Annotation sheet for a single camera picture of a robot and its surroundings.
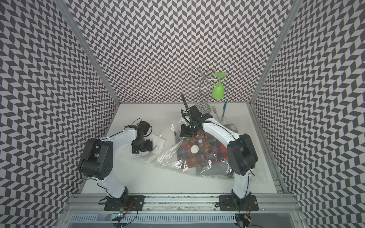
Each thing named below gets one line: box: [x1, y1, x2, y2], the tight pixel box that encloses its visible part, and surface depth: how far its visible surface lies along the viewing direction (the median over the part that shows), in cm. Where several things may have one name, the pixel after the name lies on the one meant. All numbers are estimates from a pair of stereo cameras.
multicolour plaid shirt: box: [175, 130, 229, 169], surface depth 86 cm
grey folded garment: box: [195, 161, 235, 178], surface depth 81 cm
